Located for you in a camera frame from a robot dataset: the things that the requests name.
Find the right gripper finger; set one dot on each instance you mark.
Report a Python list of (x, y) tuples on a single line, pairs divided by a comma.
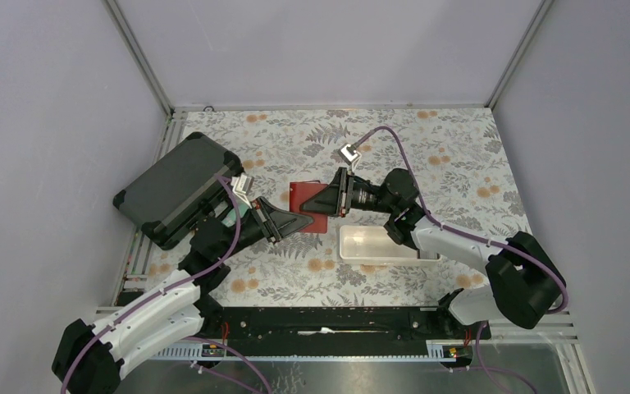
[(331, 193), (313, 207)]

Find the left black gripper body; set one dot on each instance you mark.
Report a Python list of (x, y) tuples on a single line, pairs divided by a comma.
[(262, 218)]

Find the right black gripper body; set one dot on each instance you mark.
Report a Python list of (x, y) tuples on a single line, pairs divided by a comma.
[(347, 197)]

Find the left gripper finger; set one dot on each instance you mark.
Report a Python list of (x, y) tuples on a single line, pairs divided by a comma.
[(287, 224), (282, 209)]

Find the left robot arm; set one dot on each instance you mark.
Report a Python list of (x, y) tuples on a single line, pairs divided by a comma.
[(96, 357)]

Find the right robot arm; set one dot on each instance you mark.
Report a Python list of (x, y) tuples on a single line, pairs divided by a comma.
[(523, 283)]

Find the mint green tube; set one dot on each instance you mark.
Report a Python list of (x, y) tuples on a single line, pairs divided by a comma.
[(230, 219)]

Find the white plastic tray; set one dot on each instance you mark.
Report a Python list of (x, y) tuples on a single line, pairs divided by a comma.
[(371, 245)]

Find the black hard case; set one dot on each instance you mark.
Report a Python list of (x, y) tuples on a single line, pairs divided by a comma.
[(176, 191)]

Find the floral table mat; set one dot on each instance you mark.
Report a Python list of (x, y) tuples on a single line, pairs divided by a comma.
[(460, 164)]

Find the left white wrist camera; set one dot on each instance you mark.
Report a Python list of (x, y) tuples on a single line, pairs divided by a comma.
[(241, 186)]

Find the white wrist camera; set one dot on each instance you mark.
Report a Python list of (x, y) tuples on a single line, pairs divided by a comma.
[(350, 155), (241, 186)]

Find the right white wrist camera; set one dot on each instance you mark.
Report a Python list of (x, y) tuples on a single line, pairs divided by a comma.
[(350, 155)]

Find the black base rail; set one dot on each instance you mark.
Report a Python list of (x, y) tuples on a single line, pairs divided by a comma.
[(395, 334)]

